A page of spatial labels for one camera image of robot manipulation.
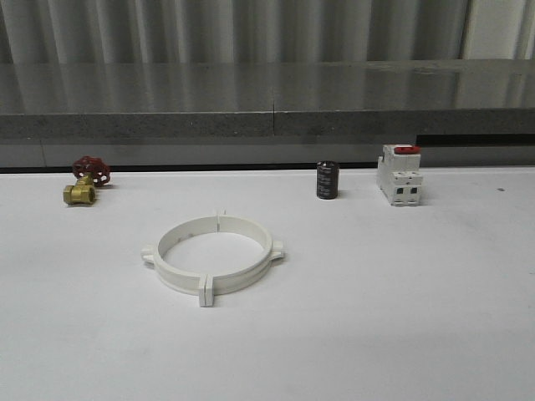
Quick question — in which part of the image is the brass valve red handwheel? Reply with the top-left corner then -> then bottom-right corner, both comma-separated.
63,155 -> 110,205

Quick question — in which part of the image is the black cylindrical capacitor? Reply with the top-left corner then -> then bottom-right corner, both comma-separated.
316,160 -> 339,200

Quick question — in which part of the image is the grey corrugated curtain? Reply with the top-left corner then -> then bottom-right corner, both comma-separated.
1,1 -> 534,64

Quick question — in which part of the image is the white half-ring pipe clamp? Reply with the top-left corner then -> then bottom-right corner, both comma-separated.
140,213 -> 221,307
198,215 -> 284,307

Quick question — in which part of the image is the grey stone counter ledge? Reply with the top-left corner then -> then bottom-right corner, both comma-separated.
1,60 -> 534,171

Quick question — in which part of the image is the white circuit breaker red switch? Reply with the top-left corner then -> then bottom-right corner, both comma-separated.
377,145 -> 423,206

